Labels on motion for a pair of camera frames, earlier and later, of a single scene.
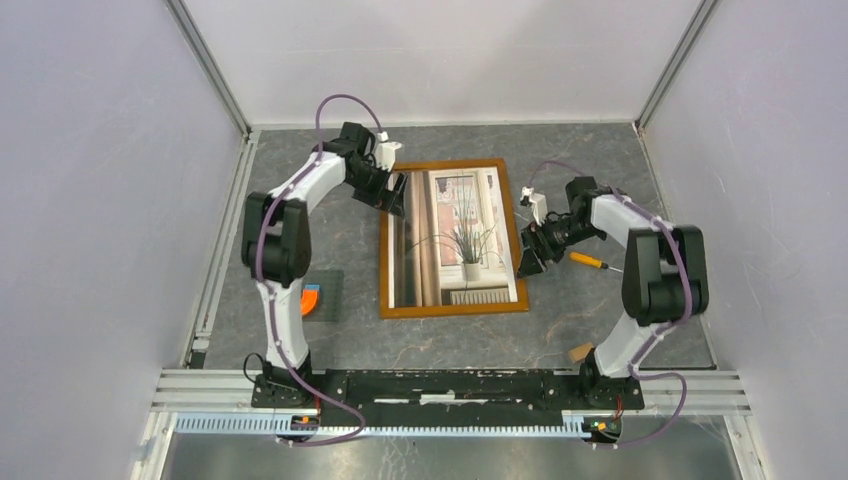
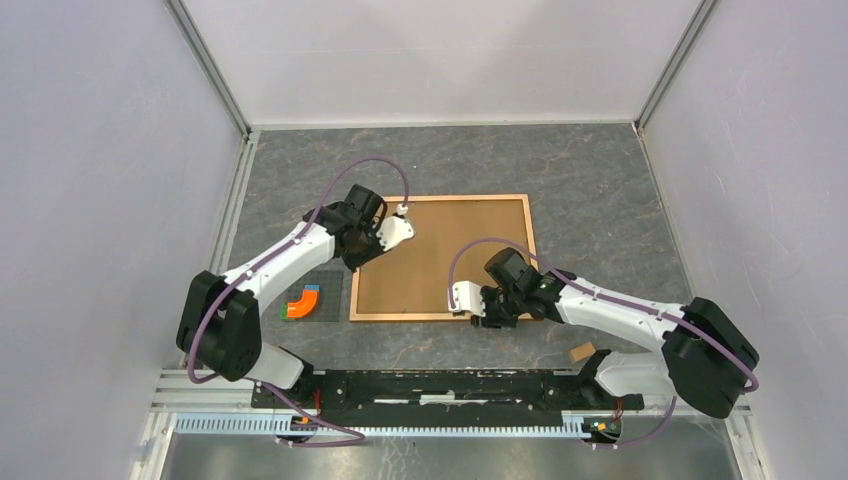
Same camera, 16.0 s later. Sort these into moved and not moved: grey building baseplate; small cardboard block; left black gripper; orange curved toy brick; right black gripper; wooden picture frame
Moved: right black gripper; wooden picture frame; left black gripper
Not moved: orange curved toy brick; small cardboard block; grey building baseplate
